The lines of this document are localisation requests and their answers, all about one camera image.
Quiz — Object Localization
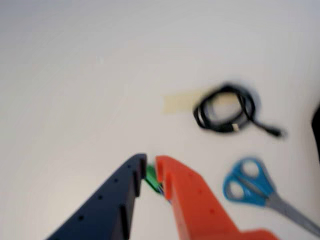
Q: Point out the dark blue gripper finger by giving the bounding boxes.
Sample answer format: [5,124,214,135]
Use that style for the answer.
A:
[46,153,148,240]

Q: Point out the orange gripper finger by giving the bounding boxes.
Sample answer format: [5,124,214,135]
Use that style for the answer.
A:
[154,155,280,240]

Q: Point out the black fabric bag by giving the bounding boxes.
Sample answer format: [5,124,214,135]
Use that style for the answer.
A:
[310,101,320,162]

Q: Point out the black marker green cap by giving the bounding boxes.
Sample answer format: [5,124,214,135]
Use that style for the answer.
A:
[144,164,166,195]

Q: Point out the beige masking tape strip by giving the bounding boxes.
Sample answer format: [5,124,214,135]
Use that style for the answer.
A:
[163,90,210,115]

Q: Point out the blue handled scissors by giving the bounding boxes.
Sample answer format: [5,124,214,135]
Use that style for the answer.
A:
[222,156,320,238]

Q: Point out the coiled black usb cable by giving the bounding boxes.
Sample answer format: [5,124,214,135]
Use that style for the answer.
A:
[193,83,288,140]

